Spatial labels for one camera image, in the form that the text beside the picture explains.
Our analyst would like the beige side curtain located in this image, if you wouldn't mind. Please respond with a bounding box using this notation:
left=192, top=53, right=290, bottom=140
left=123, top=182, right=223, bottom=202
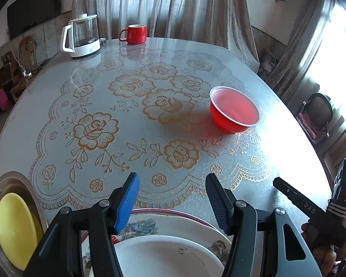
left=267, top=0, right=335, bottom=99

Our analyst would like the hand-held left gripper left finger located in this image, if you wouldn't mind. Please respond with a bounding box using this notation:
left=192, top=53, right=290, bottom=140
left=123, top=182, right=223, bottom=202
left=23, top=172, right=140, bottom=277

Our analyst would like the floral print tablecloth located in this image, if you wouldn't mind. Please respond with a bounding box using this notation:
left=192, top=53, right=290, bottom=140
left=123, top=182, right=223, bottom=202
left=0, top=37, right=335, bottom=277

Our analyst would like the yellow plastic bowl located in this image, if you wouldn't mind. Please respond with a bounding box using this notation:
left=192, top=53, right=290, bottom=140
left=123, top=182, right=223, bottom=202
left=0, top=193, right=44, bottom=270

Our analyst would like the red mug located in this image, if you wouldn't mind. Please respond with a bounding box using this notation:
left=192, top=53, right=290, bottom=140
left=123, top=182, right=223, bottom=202
left=119, top=24, right=147, bottom=45

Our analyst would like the plain white plate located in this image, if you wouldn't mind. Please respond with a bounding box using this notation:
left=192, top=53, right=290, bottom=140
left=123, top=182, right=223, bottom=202
left=89, top=235, right=233, bottom=277

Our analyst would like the beige sheer curtain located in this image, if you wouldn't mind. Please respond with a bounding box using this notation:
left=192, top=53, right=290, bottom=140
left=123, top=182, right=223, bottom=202
left=72, top=0, right=260, bottom=72

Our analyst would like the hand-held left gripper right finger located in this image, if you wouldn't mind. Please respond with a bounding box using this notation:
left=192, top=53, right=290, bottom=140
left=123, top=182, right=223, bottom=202
left=205, top=173, right=320, bottom=277

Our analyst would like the black wall television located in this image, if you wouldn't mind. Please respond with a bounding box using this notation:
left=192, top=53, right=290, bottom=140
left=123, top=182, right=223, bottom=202
left=7, top=0, right=62, bottom=39

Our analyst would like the red plastic bowl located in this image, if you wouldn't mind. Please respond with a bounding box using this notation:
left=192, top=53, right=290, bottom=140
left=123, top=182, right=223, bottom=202
left=209, top=86, right=260, bottom=135

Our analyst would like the pink rimmed plate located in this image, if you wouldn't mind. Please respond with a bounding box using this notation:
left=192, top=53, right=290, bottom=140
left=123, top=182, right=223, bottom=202
left=128, top=208, right=234, bottom=244

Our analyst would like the person's right hand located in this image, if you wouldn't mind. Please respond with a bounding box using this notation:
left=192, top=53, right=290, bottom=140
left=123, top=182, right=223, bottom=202
left=301, top=222, right=346, bottom=277

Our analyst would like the pink bag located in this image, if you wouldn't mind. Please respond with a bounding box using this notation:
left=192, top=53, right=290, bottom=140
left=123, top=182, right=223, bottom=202
left=0, top=89, right=12, bottom=111

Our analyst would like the dark round-back chair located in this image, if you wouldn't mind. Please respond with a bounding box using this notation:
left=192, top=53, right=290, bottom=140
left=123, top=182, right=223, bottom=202
left=324, top=126, right=346, bottom=165
left=295, top=92, right=333, bottom=145

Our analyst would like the phoenix print white plate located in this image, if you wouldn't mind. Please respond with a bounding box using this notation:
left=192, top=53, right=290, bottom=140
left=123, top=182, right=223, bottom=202
left=81, top=218, right=234, bottom=277

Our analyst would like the white glass electric kettle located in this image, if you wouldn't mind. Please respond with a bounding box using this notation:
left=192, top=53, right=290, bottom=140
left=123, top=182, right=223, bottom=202
left=60, top=14, right=102, bottom=58

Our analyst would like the pink cloth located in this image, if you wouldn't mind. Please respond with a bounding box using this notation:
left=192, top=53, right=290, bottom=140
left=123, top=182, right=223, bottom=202
left=297, top=112, right=326, bottom=139

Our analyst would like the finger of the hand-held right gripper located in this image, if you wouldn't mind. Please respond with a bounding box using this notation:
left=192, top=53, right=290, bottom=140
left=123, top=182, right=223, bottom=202
left=273, top=177, right=328, bottom=218

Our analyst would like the stainless steel bowl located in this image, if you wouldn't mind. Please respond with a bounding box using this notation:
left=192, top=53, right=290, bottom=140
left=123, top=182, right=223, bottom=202
left=0, top=172, right=48, bottom=276

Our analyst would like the wooden chair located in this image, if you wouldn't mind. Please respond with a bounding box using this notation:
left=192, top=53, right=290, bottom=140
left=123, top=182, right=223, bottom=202
left=19, top=35, right=41, bottom=72

